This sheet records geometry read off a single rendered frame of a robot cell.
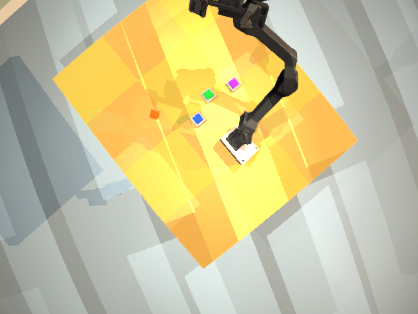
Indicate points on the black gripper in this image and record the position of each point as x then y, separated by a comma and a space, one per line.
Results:
253, 18

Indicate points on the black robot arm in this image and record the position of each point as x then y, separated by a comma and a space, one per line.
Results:
286, 84

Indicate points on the purple button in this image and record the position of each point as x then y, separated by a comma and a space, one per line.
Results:
233, 84

